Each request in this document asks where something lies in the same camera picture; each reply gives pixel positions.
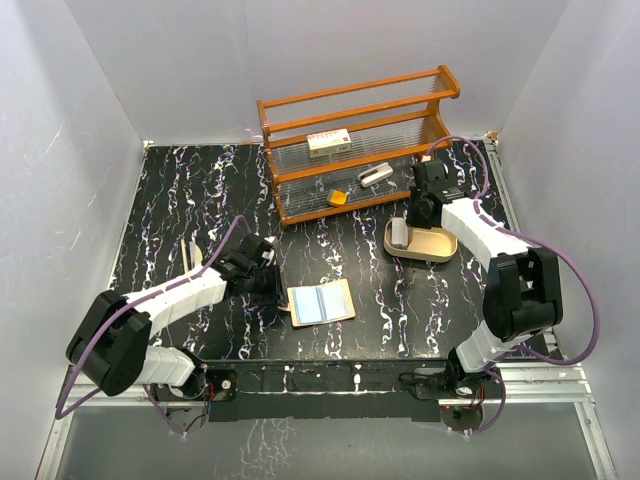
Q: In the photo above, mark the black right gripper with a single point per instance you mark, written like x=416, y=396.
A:
x=411, y=218

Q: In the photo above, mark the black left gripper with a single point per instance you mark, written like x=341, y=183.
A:
x=275, y=295

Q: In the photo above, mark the stack of cards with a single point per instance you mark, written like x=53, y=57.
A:
x=399, y=233

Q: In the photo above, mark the beige oval tray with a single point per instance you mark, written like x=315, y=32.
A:
x=434, y=245

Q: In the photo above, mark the cream leather card holder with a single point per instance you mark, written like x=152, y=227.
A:
x=321, y=304

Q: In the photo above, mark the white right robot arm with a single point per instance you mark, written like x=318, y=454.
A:
x=522, y=295

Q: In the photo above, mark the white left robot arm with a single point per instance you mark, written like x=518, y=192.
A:
x=111, y=346

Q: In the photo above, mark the white stapler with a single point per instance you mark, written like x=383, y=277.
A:
x=375, y=175

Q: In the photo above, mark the yellow tape measure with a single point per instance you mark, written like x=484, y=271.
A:
x=337, y=198

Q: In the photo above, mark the orange wooden shelf rack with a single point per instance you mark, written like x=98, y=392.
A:
x=391, y=120

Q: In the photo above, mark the black front base bar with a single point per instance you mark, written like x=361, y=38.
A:
x=416, y=389

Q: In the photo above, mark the white red paper box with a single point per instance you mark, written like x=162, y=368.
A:
x=328, y=143

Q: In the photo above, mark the aluminium frame rail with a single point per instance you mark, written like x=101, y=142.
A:
x=542, y=426

